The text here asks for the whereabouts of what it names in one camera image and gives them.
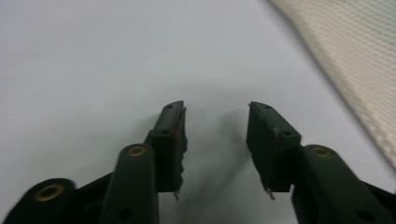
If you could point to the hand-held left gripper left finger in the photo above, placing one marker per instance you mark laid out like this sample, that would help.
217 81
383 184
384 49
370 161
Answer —
168 146

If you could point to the cream cloth bag green print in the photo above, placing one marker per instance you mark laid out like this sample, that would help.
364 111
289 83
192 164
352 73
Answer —
351 62

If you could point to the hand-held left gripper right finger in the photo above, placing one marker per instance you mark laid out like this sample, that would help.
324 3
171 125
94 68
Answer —
267 149

